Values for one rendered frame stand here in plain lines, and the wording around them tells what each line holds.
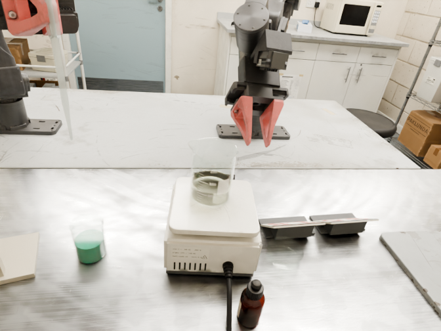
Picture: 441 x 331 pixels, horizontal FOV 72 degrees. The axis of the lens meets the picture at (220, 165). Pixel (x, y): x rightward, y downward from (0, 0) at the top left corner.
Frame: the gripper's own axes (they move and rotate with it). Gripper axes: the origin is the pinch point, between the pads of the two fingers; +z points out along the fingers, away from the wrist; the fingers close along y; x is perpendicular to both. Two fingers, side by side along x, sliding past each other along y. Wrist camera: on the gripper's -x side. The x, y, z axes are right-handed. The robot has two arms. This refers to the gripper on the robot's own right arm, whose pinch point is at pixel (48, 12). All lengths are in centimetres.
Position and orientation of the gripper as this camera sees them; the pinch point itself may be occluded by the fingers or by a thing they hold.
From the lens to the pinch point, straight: 35.3
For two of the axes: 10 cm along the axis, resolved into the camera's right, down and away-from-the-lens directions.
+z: 6.4, 4.9, -6.0
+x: -1.2, 8.3, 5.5
